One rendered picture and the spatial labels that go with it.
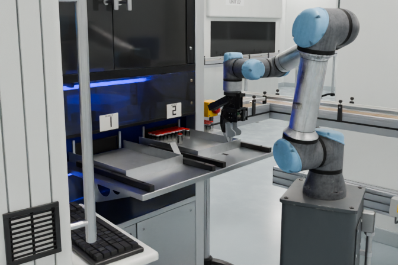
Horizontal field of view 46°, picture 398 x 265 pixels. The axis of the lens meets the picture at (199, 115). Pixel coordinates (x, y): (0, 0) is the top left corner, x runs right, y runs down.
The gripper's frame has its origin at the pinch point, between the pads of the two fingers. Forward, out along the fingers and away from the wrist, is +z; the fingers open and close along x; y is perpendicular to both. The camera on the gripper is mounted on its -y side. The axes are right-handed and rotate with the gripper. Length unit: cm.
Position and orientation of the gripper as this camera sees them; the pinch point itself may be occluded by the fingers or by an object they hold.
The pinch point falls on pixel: (227, 139)
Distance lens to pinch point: 193.6
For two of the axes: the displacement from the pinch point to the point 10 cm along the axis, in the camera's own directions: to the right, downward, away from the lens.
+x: 6.8, -1.4, 7.2
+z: 0.0, 9.8, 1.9
